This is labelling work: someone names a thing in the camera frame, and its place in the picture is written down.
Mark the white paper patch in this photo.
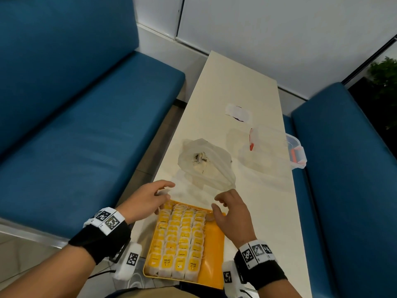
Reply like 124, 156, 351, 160
225, 103, 254, 123

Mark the row of tea bags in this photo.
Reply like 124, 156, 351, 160
146, 203, 215, 281

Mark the yellow tray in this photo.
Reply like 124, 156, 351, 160
142, 200, 225, 291

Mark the clear plastic bag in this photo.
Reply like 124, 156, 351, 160
177, 138, 237, 190

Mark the person's left hand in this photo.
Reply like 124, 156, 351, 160
116, 180, 176, 226

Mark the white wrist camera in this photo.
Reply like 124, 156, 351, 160
222, 260, 246, 298
113, 242, 143, 281

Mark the person's right forearm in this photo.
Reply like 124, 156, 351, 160
234, 252, 303, 298

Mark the person's left forearm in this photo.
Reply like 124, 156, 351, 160
0, 220, 132, 298

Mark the black metal pole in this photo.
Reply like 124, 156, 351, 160
341, 34, 397, 86

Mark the person's right hand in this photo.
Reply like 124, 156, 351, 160
212, 189, 257, 249

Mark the white marker wristband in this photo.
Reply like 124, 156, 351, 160
238, 240, 277, 270
83, 207, 126, 236

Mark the clear box with red latches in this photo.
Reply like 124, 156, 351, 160
239, 124, 308, 176

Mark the person's beige shirt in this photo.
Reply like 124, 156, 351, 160
105, 287, 199, 298

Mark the blue sofa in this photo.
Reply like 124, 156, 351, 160
0, 0, 186, 239
282, 82, 397, 298

